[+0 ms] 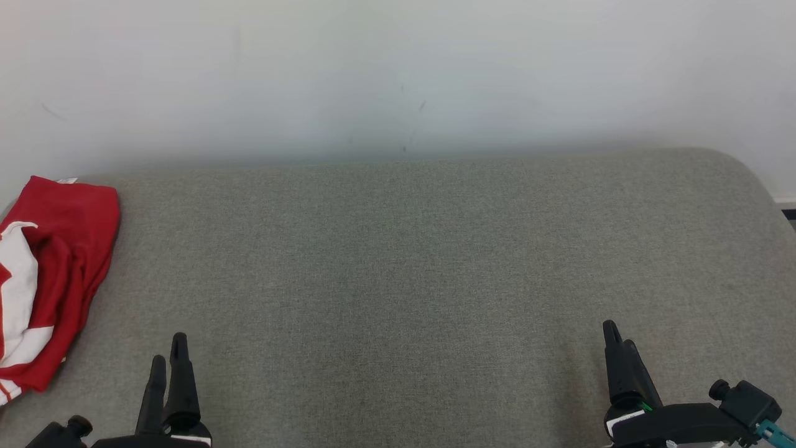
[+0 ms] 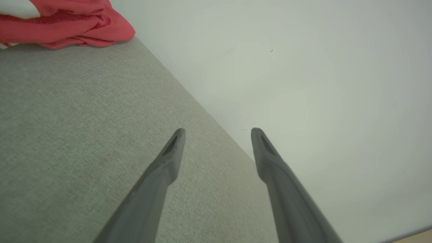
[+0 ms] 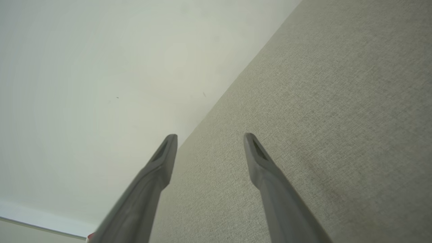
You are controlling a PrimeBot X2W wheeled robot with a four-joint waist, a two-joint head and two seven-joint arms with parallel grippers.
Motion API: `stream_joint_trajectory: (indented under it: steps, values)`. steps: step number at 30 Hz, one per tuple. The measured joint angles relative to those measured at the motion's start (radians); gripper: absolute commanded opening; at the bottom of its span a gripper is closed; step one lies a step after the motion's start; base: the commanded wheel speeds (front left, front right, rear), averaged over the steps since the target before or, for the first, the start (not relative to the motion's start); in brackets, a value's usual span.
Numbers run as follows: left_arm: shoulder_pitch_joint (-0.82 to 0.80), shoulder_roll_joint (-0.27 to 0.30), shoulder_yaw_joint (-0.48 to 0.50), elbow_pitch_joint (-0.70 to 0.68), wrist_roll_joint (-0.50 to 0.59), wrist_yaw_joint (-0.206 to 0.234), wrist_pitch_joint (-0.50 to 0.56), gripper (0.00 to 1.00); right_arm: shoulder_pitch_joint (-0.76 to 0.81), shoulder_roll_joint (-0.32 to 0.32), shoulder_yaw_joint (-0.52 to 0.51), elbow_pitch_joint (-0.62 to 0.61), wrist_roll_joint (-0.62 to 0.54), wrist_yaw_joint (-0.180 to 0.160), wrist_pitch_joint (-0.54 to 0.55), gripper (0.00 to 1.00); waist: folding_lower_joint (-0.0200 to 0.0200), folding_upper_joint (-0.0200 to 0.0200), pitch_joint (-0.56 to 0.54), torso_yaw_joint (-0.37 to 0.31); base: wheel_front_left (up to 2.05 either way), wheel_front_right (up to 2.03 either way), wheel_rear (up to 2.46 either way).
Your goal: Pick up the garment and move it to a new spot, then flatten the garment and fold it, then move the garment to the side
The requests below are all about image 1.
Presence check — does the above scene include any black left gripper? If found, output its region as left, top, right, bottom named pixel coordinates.
left=92, top=332, right=213, bottom=448

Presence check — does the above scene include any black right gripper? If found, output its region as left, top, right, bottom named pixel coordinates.
left=602, top=320, right=747, bottom=448

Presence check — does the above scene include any red Bulls basketball jersey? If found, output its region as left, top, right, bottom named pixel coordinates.
left=0, top=175, right=121, bottom=406

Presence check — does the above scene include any teal cable connector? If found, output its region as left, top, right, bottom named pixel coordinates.
left=756, top=419, right=796, bottom=446

